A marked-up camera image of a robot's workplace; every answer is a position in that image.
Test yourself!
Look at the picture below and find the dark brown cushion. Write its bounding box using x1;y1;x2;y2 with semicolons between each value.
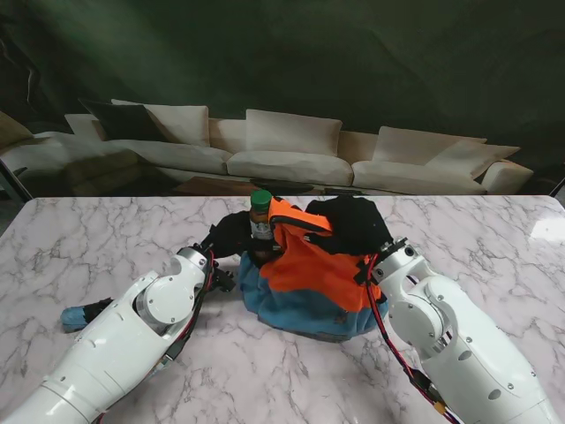
79;99;169;142

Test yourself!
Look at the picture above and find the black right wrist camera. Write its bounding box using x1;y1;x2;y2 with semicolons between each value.
352;259;376;284

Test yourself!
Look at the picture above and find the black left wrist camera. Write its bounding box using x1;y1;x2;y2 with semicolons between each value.
207;264;237;293

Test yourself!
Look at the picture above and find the cream sofa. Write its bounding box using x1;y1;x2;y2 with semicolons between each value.
0;99;535;195

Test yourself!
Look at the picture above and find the orange and blue backpack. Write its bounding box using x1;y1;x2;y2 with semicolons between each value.
237;197;392;344

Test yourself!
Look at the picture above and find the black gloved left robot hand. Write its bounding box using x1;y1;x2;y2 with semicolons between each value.
200;211;283;266

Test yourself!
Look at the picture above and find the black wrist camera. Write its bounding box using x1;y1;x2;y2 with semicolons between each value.
207;264;237;293
352;259;376;284

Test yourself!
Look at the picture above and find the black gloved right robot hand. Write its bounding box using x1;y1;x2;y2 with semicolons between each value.
304;196;395;257

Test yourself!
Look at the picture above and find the red black arm cable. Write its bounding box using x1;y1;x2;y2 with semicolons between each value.
94;251;220;412
359;260;463;424

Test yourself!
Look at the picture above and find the brown bottle with green cap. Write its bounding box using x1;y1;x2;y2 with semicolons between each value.
249;188;277;253

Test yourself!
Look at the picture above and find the tan armchair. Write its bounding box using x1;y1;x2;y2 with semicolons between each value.
0;110;36;149

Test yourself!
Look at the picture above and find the cream sofa cushion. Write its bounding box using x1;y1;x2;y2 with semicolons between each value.
64;113;105;140
245;109;343;156
374;125;488;167
426;140;522;180
143;104;209;147

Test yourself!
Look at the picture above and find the brown coffee table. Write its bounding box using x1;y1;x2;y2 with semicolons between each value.
171;175;372;197

